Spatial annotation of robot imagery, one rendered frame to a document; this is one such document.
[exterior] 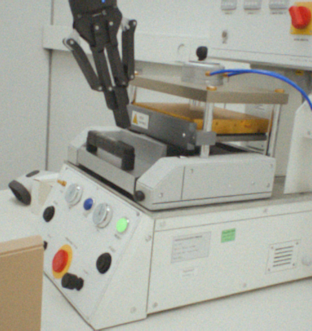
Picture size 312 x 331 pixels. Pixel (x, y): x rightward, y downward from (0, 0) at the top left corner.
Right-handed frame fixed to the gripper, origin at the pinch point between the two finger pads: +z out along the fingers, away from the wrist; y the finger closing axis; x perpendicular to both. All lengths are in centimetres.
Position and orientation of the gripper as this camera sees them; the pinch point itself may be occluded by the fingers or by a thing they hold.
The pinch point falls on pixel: (119, 107)
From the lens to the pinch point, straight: 88.6
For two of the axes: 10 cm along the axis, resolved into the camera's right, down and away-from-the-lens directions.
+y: -8.3, 3.8, -4.1
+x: 5.1, 2.5, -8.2
